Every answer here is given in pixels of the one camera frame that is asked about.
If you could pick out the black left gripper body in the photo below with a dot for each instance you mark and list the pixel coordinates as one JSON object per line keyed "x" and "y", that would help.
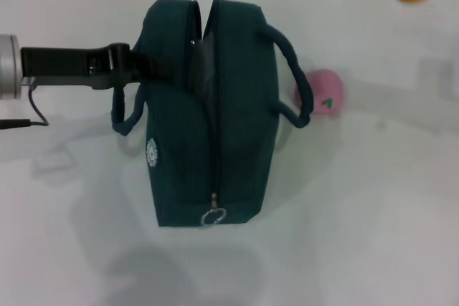
{"x": 61, "y": 64}

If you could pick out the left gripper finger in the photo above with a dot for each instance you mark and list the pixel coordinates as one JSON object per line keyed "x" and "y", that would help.
{"x": 154, "y": 69}

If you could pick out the dark teal insulated bag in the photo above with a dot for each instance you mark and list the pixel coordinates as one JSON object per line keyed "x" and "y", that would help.
{"x": 244, "y": 105}

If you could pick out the pink toy peach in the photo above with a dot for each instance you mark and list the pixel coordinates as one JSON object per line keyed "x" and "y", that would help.
{"x": 326, "y": 85}

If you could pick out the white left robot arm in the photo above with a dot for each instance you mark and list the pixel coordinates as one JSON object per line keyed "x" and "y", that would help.
{"x": 7, "y": 66}

